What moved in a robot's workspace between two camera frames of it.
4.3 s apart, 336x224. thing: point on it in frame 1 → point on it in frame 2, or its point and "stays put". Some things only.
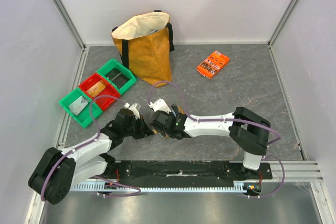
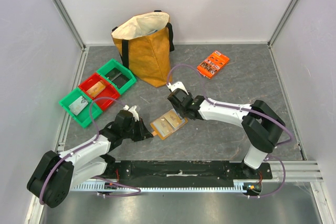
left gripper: (144, 130) stays put
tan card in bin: (96, 88) stays put
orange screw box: (212, 64) stays put
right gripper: (158, 123) → (181, 109)
